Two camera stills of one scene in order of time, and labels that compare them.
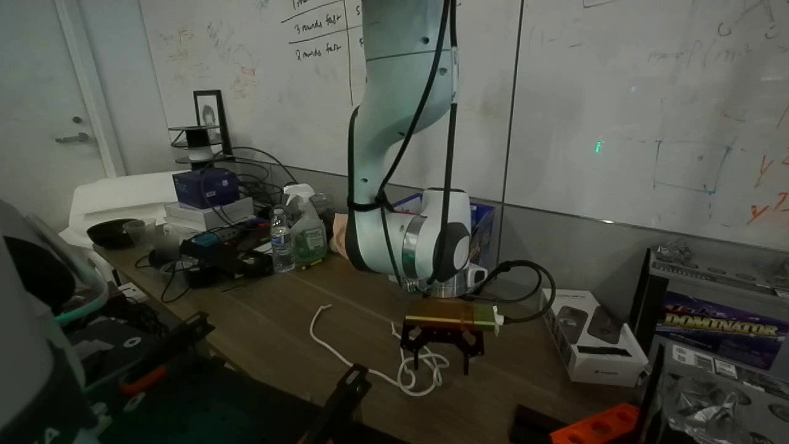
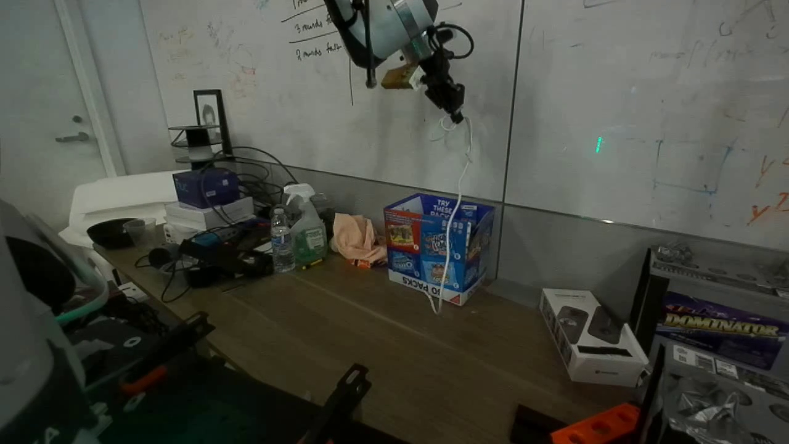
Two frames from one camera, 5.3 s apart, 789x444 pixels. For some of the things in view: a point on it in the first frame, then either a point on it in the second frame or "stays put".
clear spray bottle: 306,229 stays put
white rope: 418,368 -> 451,213
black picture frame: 211,114 stays put
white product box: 594,347 stays put
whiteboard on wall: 654,114 stays put
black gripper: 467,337 -> 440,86
